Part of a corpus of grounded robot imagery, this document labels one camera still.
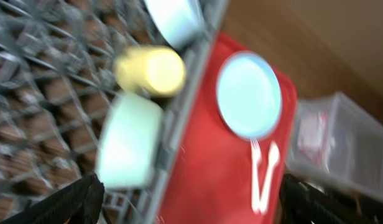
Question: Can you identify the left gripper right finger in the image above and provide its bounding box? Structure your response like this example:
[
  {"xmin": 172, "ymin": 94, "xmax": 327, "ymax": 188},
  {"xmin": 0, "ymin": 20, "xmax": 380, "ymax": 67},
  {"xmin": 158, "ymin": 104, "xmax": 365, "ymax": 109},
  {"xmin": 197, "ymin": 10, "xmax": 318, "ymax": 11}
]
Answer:
[{"xmin": 280, "ymin": 174, "xmax": 371, "ymax": 224}]

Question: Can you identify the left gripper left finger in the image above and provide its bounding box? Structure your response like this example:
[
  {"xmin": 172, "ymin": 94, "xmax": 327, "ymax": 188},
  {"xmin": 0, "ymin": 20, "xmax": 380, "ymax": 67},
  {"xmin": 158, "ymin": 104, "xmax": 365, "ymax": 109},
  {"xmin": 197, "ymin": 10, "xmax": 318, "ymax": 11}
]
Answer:
[{"xmin": 0, "ymin": 173, "xmax": 104, "ymax": 224}]

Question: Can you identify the white plastic spoon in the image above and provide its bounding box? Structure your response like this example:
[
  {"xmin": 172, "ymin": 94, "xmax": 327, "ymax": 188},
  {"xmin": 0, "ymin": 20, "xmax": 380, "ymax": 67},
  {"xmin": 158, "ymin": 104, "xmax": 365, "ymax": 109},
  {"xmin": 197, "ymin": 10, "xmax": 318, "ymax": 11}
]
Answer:
[{"xmin": 259, "ymin": 141, "xmax": 280, "ymax": 215}]

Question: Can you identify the red sauce packet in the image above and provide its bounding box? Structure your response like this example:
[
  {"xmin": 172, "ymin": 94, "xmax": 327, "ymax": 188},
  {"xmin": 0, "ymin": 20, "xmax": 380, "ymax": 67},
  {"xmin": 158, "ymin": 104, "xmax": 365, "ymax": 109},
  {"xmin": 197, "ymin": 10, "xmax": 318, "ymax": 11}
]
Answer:
[{"xmin": 297, "ymin": 111, "xmax": 328, "ymax": 162}]

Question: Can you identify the white plastic fork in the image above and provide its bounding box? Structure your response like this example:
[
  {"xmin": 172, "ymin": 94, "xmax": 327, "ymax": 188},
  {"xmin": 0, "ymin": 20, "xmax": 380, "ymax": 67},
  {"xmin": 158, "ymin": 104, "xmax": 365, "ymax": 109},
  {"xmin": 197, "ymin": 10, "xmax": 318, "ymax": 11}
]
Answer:
[{"xmin": 250, "ymin": 139, "xmax": 262, "ymax": 214}]

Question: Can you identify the green shallow bowl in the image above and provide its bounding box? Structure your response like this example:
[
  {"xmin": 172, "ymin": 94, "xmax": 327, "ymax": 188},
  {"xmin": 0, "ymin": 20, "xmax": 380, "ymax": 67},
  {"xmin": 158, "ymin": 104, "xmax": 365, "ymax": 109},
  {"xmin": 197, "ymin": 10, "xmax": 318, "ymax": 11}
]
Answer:
[{"xmin": 95, "ymin": 92, "xmax": 164, "ymax": 190}]

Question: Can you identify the light blue plate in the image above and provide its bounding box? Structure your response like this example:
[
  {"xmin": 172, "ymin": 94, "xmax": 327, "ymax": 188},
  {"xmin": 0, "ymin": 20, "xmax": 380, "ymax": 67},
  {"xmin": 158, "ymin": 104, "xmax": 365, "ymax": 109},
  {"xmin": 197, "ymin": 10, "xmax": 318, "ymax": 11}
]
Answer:
[{"xmin": 216, "ymin": 51, "xmax": 282, "ymax": 139}]

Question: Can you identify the yellow plastic cup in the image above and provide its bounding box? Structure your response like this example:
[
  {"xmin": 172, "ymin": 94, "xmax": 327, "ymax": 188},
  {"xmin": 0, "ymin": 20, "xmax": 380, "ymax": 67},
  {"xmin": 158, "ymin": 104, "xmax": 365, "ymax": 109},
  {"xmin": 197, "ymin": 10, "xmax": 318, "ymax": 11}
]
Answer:
[{"xmin": 113, "ymin": 45, "xmax": 187, "ymax": 97}]

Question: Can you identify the light blue small bowl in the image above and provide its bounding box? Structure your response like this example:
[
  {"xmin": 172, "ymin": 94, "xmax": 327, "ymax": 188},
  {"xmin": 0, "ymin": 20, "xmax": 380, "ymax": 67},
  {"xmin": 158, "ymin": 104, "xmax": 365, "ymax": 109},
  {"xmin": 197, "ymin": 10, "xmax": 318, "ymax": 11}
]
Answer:
[{"xmin": 144, "ymin": 0, "xmax": 205, "ymax": 50}]

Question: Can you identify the clear plastic bin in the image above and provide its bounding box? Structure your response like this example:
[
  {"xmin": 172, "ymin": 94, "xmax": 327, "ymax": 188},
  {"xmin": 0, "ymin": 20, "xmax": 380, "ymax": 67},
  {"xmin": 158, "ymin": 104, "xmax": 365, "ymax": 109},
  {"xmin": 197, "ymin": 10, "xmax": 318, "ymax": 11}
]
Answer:
[{"xmin": 286, "ymin": 92, "xmax": 383, "ymax": 202}]

